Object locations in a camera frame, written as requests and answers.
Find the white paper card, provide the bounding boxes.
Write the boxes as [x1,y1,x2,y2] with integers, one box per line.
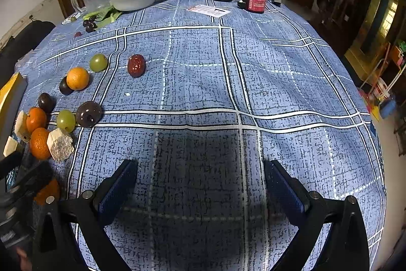
[187,4,230,19]

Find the orange tangerine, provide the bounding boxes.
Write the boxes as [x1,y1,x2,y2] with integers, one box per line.
[30,127,51,160]
[66,67,90,91]
[34,178,60,206]
[26,107,47,133]

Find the white cake cube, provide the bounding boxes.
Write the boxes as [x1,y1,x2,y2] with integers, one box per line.
[47,127,74,162]

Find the green grape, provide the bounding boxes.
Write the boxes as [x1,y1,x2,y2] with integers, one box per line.
[90,54,108,72]
[56,109,76,133]

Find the green leafy vegetable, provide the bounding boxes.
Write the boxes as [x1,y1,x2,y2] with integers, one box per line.
[83,6,122,29]

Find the dark plum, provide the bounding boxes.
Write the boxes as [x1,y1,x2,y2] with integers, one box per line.
[38,93,56,114]
[59,76,73,95]
[75,101,102,128]

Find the small red fruit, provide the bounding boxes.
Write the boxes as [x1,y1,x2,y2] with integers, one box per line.
[74,31,82,38]

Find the red jujube date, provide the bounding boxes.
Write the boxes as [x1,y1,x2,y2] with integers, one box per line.
[127,54,146,78]

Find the small dark grape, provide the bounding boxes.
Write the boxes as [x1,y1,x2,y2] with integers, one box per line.
[85,22,97,33]
[82,16,96,27]

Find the black sofa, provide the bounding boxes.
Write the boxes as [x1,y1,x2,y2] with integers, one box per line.
[0,20,56,87]

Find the yellow rimmed white tray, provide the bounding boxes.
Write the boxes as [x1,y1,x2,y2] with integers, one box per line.
[0,72,27,159]

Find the blue plaid tablecloth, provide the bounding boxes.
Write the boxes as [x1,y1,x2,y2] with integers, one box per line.
[16,0,386,270]

